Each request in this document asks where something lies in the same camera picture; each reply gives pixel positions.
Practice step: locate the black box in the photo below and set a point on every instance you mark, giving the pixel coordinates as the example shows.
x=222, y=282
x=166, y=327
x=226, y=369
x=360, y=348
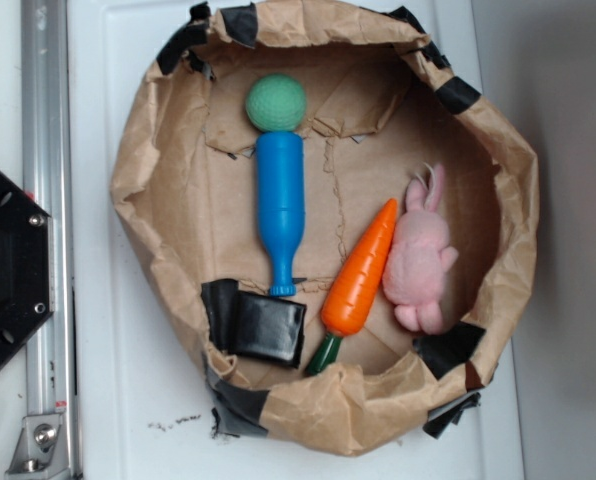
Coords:
x=268, y=328

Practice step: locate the orange toy carrot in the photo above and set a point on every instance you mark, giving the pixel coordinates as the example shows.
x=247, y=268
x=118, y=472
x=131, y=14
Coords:
x=352, y=294

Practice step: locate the blue plastic bottle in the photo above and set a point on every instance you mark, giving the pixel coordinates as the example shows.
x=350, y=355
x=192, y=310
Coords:
x=281, y=204

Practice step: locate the pink plush bunny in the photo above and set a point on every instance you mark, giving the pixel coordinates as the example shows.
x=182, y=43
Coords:
x=420, y=257

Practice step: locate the green foam ball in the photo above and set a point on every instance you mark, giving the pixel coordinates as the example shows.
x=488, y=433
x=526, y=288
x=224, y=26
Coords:
x=276, y=102

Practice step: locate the brown paper bag bin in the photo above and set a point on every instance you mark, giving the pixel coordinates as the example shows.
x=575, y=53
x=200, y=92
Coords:
x=383, y=105

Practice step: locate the aluminium frame rail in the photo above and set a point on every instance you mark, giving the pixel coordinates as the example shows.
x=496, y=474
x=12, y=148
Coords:
x=46, y=160

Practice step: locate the black hexagonal base plate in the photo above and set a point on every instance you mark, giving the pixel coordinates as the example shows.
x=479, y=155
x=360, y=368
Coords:
x=25, y=298

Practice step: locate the metal corner bracket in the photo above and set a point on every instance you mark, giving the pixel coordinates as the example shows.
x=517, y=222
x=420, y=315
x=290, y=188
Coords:
x=41, y=451

